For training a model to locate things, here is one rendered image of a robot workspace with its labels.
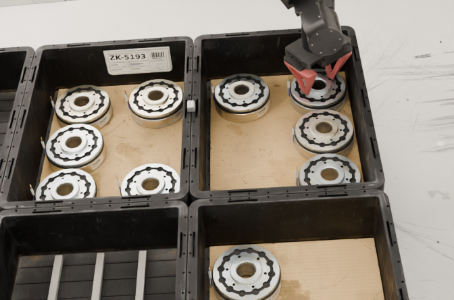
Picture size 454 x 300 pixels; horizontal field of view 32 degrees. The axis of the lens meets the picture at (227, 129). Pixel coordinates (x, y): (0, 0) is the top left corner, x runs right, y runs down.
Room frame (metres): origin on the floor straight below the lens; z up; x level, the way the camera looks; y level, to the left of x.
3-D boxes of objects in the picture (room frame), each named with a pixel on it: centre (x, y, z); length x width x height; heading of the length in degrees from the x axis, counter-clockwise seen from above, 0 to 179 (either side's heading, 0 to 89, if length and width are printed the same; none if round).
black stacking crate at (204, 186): (0.97, -0.09, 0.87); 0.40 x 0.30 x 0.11; 176
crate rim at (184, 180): (0.99, 0.21, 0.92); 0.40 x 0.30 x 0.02; 176
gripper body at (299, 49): (1.08, -0.17, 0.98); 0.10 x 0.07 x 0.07; 124
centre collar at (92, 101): (1.10, 0.26, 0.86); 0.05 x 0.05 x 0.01
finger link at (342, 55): (1.09, -0.19, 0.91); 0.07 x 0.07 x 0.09; 34
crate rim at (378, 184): (0.97, -0.09, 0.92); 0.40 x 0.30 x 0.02; 176
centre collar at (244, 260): (0.68, -0.01, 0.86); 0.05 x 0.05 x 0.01
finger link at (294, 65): (1.07, -0.16, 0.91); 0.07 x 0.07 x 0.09; 34
